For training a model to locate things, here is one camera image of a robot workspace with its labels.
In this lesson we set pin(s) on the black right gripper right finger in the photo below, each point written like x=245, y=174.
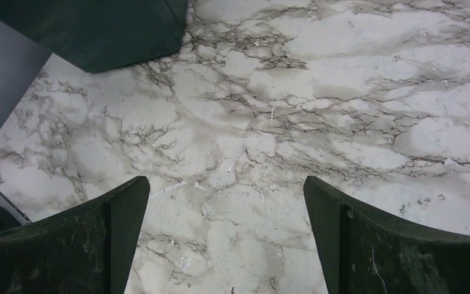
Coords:
x=363, y=249

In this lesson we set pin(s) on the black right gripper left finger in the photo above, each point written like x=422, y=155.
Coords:
x=88, y=248

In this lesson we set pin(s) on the dark green plastic bin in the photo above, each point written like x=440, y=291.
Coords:
x=100, y=35

